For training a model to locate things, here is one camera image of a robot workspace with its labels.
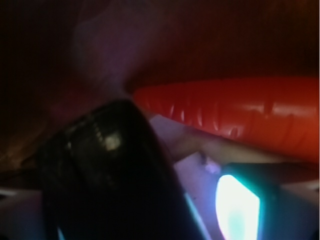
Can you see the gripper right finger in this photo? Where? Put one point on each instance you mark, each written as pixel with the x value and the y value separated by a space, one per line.
pixel 269 201

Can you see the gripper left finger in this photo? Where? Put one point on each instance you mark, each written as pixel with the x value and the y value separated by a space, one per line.
pixel 21 214

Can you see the black box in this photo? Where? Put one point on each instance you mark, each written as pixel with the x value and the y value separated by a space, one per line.
pixel 105 177

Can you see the orange toy carrot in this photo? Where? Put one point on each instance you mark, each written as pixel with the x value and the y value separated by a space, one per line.
pixel 277 114

